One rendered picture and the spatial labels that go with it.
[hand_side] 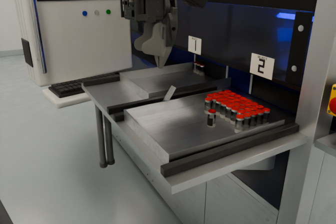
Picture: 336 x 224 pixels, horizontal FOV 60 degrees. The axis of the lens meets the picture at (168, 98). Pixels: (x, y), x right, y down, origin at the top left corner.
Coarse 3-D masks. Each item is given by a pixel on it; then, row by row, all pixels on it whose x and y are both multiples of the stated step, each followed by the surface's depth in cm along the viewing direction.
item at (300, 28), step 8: (296, 16) 71; (304, 16) 69; (296, 24) 71; (304, 24) 69; (296, 32) 71; (304, 32) 69; (296, 40) 72; (304, 40) 70; (296, 48) 72; (304, 48) 70; (296, 56) 73; (304, 56) 71; (288, 64) 75; (296, 64) 73; (288, 72) 76; (296, 72) 73; (288, 80) 76; (296, 80) 74
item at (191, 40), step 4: (188, 36) 113; (192, 36) 111; (188, 40) 114; (192, 40) 111; (196, 40) 109; (200, 40) 107; (188, 44) 114; (192, 44) 112; (196, 44) 109; (200, 44) 107; (188, 48) 115; (192, 48) 112; (196, 48) 110; (200, 48) 108; (196, 52) 110; (200, 52) 108
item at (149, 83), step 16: (176, 64) 125; (192, 64) 129; (128, 80) 106; (144, 80) 115; (160, 80) 115; (176, 80) 115; (192, 80) 115; (208, 80) 115; (224, 80) 107; (144, 96) 96
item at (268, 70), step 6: (252, 54) 85; (258, 54) 83; (252, 60) 86; (258, 60) 84; (270, 60) 80; (252, 66) 86; (264, 66) 82; (270, 66) 80; (252, 72) 87; (258, 72) 84; (264, 72) 82; (270, 72) 81; (270, 78) 81
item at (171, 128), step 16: (192, 96) 91; (128, 112) 81; (144, 112) 84; (160, 112) 87; (176, 112) 87; (192, 112) 87; (144, 128) 70; (160, 128) 77; (176, 128) 77; (192, 128) 77; (208, 128) 77; (224, 128) 77; (256, 128) 70; (272, 128) 74; (160, 144) 63; (176, 144) 70; (192, 144) 70; (208, 144) 64
